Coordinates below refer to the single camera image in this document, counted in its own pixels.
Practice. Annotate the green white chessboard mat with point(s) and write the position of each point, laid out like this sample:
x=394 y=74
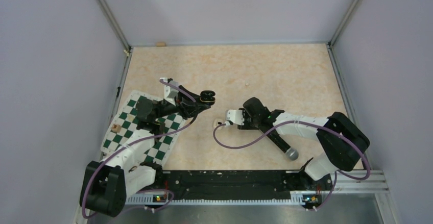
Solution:
x=126 y=117

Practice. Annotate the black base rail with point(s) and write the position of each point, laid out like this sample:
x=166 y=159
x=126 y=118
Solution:
x=227 y=185

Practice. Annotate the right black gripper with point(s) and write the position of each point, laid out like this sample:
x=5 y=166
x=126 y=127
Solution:
x=246 y=126

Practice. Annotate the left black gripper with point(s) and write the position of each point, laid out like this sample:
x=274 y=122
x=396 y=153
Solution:
x=187 y=107

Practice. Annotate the white earbud charging case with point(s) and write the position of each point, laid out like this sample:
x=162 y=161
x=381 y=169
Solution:
x=217 y=122

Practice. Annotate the black microphone grey head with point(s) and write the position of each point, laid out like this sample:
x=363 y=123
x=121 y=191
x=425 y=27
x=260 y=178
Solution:
x=288 y=150

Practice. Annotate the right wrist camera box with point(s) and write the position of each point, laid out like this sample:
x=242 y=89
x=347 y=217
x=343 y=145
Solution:
x=235 y=116

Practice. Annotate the black earbud charging case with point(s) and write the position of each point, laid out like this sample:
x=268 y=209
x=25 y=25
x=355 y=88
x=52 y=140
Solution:
x=207 y=96

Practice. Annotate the brown wooden chess piece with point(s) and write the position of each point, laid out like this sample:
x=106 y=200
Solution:
x=116 y=128

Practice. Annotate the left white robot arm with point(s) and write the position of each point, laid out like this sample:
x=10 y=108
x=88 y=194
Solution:
x=109 y=182

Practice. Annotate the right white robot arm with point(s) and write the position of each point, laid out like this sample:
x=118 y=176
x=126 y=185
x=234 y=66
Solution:
x=344 y=144

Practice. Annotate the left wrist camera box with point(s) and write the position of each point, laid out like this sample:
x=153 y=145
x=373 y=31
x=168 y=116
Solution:
x=170 y=93

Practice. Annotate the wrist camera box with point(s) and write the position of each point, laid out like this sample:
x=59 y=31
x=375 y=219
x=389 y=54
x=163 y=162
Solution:
x=235 y=116
x=170 y=93

